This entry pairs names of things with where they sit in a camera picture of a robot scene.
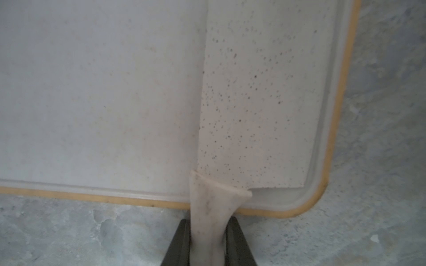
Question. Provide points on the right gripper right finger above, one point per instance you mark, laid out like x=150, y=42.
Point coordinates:
x=238, y=252

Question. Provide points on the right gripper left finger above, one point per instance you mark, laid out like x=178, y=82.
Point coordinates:
x=178, y=253

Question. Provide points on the white cutting board tan rim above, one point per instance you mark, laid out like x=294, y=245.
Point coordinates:
x=101, y=101

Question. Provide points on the white speckled cleaver knife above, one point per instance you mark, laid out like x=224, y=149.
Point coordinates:
x=264, y=79

